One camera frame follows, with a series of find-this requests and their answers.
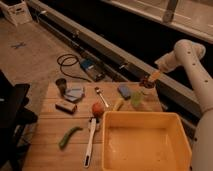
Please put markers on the yellow plastic bin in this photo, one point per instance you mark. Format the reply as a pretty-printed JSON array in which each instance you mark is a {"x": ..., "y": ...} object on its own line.
[{"x": 144, "y": 141}]

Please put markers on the red apple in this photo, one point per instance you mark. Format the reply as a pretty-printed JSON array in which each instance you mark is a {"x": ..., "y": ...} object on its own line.
[{"x": 97, "y": 109}]

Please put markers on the blue power box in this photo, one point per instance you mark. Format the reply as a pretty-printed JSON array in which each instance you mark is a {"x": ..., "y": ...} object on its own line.
[{"x": 92, "y": 70}]

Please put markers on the green plastic cup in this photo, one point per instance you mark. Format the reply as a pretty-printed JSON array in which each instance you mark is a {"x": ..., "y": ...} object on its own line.
[{"x": 136, "y": 98}]

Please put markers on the dark metal cup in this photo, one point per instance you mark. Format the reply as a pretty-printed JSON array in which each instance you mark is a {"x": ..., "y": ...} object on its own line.
[{"x": 62, "y": 85}]

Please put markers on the yellow banana piece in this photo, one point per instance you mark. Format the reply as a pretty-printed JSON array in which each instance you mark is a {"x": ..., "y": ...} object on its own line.
[{"x": 118, "y": 104}]

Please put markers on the white storage box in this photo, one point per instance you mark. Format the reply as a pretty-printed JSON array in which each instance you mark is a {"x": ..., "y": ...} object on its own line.
[{"x": 16, "y": 14}]

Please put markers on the blue sponge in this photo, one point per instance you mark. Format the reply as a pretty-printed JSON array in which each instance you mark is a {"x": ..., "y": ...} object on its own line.
[{"x": 124, "y": 91}]

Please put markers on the black chair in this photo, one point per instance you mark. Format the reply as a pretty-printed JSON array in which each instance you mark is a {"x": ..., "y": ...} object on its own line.
[{"x": 14, "y": 116}]

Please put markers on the green chili pepper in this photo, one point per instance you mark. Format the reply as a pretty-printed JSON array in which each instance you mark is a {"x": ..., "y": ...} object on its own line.
[{"x": 63, "y": 142}]

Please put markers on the metal spoon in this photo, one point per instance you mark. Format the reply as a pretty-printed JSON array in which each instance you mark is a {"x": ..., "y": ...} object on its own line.
[{"x": 98, "y": 91}]

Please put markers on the brown rectangular block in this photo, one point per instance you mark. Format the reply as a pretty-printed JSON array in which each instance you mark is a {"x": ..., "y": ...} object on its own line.
[{"x": 66, "y": 107}]

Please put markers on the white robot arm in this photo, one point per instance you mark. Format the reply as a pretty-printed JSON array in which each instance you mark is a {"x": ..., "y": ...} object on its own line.
[{"x": 188, "y": 54}]

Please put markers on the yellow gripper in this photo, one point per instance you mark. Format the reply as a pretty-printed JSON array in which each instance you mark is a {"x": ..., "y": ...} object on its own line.
[{"x": 154, "y": 76}]

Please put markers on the dark grape bunch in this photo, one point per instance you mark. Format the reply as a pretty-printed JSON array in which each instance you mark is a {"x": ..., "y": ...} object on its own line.
[{"x": 144, "y": 82}]

